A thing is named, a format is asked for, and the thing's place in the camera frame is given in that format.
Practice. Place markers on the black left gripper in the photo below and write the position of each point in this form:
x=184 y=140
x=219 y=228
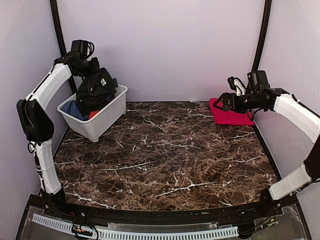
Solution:
x=96 y=65

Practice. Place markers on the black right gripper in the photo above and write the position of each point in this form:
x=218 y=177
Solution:
x=226 y=96

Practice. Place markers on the red t-shirt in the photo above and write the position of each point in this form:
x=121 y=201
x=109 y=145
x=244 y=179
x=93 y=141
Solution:
x=229 y=118

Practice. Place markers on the black striped garment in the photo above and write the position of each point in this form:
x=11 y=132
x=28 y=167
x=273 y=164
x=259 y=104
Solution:
x=96 y=91

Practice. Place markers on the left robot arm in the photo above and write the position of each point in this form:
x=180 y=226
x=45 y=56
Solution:
x=37 y=125

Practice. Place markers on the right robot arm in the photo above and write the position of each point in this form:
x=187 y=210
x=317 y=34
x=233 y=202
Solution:
x=304 y=120

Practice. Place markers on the white plastic laundry bin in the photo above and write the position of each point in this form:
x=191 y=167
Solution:
x=93 y=128

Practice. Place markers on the blue checkered garment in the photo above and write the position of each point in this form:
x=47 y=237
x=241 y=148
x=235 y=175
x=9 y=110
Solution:
x=71 y=108

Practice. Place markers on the orange red garment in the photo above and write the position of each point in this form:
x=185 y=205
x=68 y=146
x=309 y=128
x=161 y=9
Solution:
x=93 y=113

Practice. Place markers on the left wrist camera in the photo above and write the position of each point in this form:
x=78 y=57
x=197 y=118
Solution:
x=82 y=48

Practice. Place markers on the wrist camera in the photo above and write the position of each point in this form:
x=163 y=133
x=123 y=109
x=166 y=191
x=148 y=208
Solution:
x=257 y=81
x=82 y=48

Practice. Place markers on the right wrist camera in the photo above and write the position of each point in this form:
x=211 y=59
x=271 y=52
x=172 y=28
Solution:
x=257 y=81

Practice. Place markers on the black frame post left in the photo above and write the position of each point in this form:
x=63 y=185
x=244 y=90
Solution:
x=58 y=27

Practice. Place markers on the black frame post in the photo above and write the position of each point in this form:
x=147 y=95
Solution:
x=58 y=27
x=262 y=35

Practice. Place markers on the black frame post right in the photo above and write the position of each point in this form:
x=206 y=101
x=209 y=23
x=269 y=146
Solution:
x=262 y=35

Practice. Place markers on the black front rail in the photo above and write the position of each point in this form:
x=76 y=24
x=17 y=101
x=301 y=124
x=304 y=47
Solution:
x=241 y=214

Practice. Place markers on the white slotted cable duct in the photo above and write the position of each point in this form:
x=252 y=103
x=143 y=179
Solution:
x=118 y=231

